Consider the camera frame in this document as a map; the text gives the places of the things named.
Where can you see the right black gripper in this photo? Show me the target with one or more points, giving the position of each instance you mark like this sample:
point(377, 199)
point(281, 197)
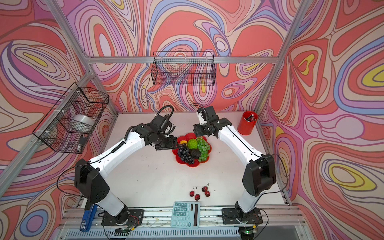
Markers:
point(197, 130)

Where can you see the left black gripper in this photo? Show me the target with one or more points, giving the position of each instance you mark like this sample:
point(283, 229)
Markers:
point(172, 145)

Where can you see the green fake grape bunch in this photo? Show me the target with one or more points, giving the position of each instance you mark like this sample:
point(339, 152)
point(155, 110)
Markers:
point(204, 148)

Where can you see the bumpy green fake fruit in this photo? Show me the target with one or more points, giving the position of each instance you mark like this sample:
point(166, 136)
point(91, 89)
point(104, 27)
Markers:
point(192, 144)

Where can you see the black fake grape bunch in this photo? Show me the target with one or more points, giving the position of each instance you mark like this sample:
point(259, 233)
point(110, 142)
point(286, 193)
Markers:
point(184, 154)

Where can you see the dark fake avocado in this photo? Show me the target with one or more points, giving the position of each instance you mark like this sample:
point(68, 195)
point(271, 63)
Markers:
point(195, 154)

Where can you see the red cherry pair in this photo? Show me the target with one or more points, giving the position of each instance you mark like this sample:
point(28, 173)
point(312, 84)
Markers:
point(205, 190)
point(195, 194)

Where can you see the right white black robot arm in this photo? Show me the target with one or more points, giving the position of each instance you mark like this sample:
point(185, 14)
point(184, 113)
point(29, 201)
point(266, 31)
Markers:
point(260, 170)

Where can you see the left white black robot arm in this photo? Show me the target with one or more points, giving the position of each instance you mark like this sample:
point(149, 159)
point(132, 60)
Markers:
point(90, 175)

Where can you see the red pen cup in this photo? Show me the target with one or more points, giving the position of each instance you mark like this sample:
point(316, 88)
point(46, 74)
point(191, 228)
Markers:
point(247, 123)

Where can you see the teal desk calculator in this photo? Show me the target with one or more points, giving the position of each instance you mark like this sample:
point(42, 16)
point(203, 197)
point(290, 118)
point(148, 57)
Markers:
point(186, 215)

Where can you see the back black wire basket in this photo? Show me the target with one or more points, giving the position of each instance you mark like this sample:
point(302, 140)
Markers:
point(184, 68)

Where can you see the black wire basket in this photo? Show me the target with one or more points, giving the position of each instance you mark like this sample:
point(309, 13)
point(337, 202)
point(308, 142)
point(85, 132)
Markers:
point(184, 68)
point(61, 133)

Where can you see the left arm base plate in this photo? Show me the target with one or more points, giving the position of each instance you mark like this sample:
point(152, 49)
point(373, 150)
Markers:
point(133, 218)

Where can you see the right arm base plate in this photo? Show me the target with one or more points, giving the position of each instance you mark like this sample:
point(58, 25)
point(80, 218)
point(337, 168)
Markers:
point(232, 216)

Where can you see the left black wire basket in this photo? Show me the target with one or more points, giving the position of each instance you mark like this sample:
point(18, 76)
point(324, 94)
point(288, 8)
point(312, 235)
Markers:
point(61, 133)

